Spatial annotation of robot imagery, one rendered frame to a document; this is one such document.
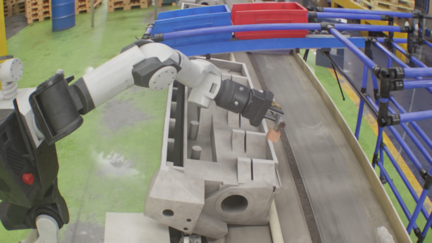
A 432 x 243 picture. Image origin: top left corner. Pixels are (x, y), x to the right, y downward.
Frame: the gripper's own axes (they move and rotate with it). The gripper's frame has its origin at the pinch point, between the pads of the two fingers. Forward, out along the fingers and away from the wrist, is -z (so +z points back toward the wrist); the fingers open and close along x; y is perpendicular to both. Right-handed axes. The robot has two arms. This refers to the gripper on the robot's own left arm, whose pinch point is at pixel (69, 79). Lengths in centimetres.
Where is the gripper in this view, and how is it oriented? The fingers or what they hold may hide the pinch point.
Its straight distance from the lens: 179.3
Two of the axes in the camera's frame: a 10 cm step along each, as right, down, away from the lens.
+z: -6.7, 4.6, -5.7
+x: 7.3, 3.2, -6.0
